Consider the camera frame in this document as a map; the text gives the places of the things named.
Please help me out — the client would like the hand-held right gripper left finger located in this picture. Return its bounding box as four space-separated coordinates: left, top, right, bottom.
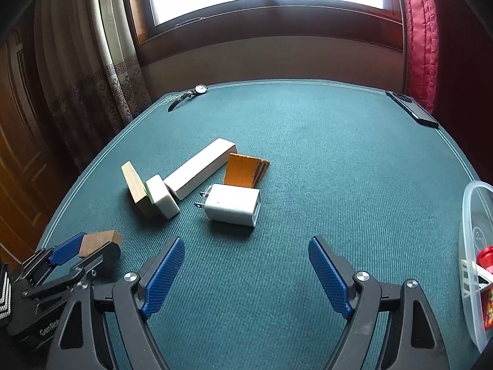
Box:
46 235 186 370

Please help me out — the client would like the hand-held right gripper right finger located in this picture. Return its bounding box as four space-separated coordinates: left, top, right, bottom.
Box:
308 235 451 370

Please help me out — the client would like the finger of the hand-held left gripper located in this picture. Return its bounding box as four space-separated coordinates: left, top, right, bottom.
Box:
17 232 86 274
23 242 122 301

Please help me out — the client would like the brown wooden block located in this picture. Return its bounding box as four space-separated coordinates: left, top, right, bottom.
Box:
79 230 122 258

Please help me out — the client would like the white mahjong tile green back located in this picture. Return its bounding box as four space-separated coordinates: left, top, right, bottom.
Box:
145 175 181 219

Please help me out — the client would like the light wooden block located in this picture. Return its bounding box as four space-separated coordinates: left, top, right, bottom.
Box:
121 162 158 220

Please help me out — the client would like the white USB wall charger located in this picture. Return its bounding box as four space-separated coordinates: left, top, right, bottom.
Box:
194 183 263 229

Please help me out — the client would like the long pale wooden block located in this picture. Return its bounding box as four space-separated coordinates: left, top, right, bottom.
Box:
165 138 238 201

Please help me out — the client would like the orange block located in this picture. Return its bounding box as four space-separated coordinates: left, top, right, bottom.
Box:
224 153 271 190

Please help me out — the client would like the clear plastic container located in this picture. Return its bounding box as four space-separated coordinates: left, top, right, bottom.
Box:
458 181 493 353

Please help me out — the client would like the red cylindrical can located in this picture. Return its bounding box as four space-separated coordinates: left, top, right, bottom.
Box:
477 246 493 331

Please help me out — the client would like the brown wooden door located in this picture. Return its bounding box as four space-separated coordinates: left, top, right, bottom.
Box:
0 31 78 266

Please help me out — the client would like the beige patterned curtain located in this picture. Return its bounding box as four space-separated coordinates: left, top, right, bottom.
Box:
35 0 153 155

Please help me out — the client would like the black smartphone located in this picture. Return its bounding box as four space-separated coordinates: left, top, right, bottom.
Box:
385 90 440 128

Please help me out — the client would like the red quilted curtain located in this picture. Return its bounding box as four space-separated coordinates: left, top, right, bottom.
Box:
397 0 442 114

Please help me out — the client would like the brown framed window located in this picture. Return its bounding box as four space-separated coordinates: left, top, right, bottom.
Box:
125 0 405 66

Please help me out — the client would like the black strap wristwatch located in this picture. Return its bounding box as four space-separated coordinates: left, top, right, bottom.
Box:
167 85 209 113

